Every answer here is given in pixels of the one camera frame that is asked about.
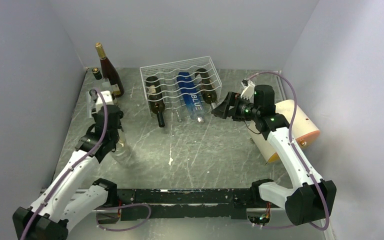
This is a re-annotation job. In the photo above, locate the dark red wine bottle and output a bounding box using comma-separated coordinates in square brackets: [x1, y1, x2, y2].
[95, 42, 125, 98]

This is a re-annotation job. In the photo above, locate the white wire wine rack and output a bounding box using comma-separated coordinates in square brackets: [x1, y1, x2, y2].
[139, 56, 223, 116]

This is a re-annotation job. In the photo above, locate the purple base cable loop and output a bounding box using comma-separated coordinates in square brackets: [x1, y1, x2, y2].
[95, 203, 152, 232]

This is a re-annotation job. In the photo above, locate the cream cylindrical container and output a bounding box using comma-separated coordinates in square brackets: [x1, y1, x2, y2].
[248, 99, 321, 163]

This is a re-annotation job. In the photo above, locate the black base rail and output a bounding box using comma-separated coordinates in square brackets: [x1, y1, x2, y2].
[96, 185, 276, 222]

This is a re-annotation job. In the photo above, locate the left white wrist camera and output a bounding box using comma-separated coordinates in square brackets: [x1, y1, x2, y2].
[94, 90, 115, 112]

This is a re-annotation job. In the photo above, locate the clear bottle orange label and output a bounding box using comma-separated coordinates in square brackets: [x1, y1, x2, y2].
[92, 67, 113, 94]

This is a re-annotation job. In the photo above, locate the blue vodka bottle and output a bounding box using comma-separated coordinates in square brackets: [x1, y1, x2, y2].
[176, 71, 205, 123]

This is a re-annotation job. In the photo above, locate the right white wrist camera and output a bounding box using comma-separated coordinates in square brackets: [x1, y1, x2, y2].
[240, 79, 255, 100]

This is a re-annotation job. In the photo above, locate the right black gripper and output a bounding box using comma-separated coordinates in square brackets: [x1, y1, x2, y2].
[211, 91, 260, 122]

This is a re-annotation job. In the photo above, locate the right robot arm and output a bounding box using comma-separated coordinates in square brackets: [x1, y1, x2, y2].
[211, 84, 337, 230]

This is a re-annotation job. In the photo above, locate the dark bottle silver cap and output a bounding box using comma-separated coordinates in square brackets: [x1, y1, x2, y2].
[194, 68, 218, 110]

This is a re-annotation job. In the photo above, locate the dark green wine bottle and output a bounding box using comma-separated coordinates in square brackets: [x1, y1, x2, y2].
[145, 76, 166, 128]

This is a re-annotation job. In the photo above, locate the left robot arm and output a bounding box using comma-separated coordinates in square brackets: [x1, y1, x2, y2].
[12, 104, 123, 240]

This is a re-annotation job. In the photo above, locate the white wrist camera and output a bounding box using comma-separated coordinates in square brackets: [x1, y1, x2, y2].
[240, 79, 255, 100]
[94, 90, 115, 112]

